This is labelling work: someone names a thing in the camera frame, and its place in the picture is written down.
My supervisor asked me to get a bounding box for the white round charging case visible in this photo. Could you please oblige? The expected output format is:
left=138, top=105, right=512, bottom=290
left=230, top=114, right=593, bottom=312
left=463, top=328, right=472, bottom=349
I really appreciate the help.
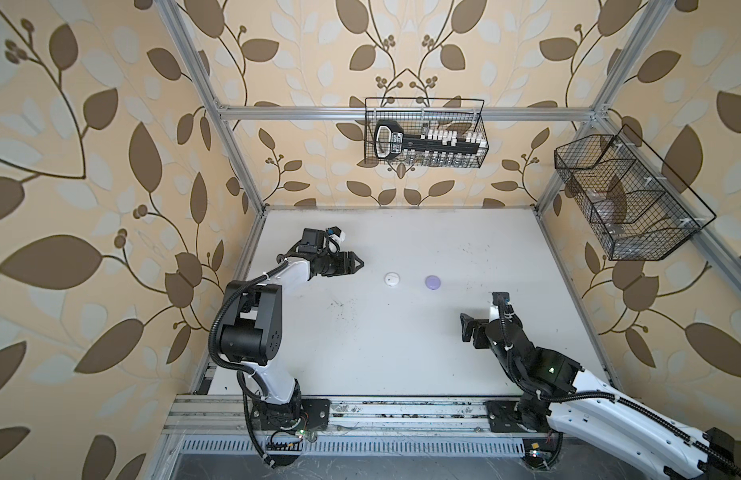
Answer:
left=384, top=272, right=400, bottom=288

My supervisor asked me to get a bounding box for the purple round charging case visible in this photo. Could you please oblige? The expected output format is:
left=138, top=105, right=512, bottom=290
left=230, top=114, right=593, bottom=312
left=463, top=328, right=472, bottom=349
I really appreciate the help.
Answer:
left=424, top=275, right=442, bottom=291

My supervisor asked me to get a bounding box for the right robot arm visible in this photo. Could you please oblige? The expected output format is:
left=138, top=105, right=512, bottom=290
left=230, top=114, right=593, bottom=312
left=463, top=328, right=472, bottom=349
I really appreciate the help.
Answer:
left=459, top=314, right=741, bottom=479

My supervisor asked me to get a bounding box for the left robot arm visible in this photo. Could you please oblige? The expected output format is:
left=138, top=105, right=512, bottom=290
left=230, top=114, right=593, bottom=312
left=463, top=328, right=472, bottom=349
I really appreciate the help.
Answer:
left=208, top=226, right=364, bottom=406

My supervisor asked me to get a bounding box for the black tool with white bits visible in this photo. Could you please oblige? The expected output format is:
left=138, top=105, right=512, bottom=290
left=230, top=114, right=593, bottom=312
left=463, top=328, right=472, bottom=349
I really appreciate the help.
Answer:
left=370, top=120, right=489, bottom=160

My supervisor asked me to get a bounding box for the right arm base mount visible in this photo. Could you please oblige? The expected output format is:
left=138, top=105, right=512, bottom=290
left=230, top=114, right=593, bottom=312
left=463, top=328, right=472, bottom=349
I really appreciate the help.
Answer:
left=484, top=399, right=564, bottom=471

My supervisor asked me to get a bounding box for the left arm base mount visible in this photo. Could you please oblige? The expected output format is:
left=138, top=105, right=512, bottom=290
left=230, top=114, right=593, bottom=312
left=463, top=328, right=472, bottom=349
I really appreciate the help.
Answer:
left=244, top=398, right=332, bottom=469

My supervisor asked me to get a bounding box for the black wire basket back wall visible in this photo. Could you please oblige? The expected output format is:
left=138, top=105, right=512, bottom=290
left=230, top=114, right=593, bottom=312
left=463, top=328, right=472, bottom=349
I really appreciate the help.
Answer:
left=364, top=96, right=489, bottom=169

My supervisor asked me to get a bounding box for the black wire basket wall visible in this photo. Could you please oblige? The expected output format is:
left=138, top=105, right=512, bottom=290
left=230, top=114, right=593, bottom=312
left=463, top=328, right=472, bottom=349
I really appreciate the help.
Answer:
left=364, top=96, right=489, bottom=169
left=554, top=124, right=717, bottom=261

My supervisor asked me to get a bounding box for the black wire basket right wall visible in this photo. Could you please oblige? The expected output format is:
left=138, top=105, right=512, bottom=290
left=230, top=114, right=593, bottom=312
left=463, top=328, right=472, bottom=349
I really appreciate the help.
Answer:
left=554, top=124, right=717, bottom=261

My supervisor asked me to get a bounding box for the aluminium rail front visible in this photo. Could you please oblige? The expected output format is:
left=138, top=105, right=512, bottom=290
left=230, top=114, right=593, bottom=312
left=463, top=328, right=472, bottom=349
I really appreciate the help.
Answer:
left=162, top=395, right=555, bottom=457

